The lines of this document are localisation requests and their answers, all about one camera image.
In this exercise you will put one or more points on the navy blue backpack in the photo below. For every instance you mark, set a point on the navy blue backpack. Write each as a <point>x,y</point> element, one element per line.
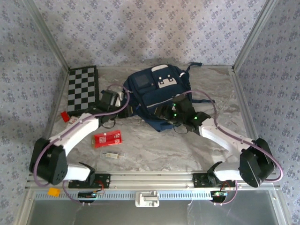
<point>164,93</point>

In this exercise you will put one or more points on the red pencil pouch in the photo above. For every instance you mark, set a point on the red pencil pouch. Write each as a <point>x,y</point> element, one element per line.
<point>106,139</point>

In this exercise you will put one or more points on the white and red card box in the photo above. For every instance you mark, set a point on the white and red card box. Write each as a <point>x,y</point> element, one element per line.
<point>71,120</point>

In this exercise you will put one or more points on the small red box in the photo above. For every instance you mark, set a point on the small red box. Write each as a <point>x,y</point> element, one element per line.
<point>65,116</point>

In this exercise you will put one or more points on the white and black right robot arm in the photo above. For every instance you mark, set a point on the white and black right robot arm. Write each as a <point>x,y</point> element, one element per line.
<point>218,138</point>

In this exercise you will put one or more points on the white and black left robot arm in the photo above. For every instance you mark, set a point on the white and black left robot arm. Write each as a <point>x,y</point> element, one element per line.
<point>79,131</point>

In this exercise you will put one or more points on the black and grey chessboard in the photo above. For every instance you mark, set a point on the black and grey chessboard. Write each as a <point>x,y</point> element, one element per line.
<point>82,91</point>

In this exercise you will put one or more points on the white plastic latch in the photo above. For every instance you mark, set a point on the white plastic latch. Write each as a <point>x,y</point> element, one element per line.
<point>147,199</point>

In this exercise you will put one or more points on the small green circuit board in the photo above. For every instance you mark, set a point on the small green circuit board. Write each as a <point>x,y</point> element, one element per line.
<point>219,194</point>
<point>87,194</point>

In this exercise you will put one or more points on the grey metal sheet panel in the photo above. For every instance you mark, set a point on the grey metal sheet panel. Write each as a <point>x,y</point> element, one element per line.
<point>93,213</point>

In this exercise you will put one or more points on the orange plastic connector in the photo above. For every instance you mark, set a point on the orange plastic connector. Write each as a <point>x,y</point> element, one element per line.
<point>54,192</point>

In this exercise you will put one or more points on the aluminium side rail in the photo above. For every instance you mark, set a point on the aluminium side rail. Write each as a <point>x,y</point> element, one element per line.
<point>52,117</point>
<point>249,117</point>

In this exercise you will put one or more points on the aluminium frame rail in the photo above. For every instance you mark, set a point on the aluminium frame rail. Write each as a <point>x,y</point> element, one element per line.
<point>150,180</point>

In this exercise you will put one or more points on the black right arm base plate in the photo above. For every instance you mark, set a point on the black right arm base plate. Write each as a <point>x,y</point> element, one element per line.
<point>199,180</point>

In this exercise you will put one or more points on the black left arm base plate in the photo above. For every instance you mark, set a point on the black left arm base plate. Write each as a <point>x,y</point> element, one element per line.
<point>105,181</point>

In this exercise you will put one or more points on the aluminium frame post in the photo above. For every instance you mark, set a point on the aluminium frame post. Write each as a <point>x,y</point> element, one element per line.
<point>250,39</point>
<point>51,39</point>

